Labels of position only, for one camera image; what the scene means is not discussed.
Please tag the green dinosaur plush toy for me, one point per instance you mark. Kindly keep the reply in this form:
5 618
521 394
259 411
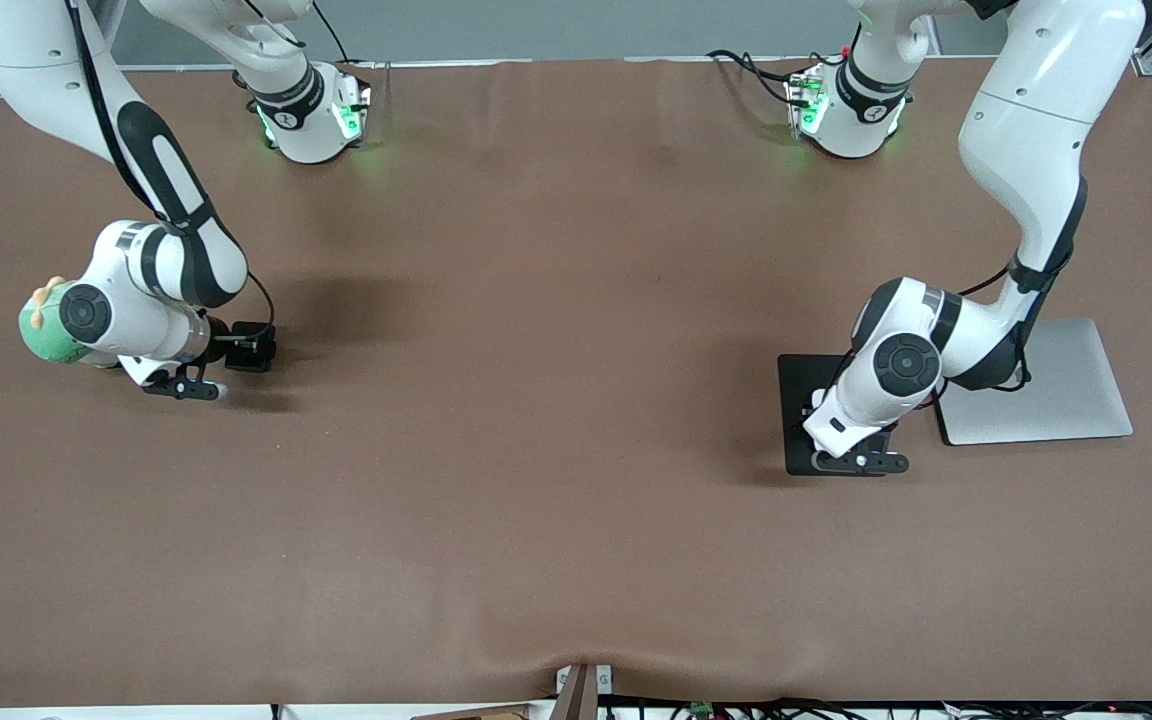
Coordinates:
36 335

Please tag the black mouse pad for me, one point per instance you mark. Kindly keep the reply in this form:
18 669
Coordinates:
794 440

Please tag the metal clamp bracket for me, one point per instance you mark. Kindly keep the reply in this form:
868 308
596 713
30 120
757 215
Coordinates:
576 695

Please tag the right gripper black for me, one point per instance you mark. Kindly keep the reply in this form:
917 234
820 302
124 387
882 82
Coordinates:
220 330

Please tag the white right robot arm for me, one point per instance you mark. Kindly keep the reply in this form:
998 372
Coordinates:
36 60

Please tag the brown table cover mat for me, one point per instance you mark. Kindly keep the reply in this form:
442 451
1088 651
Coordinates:
576 520

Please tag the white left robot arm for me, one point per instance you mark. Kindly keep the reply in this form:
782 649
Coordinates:
1036 140

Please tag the silver laptop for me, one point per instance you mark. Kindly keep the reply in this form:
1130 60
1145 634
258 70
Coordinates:
1076 390

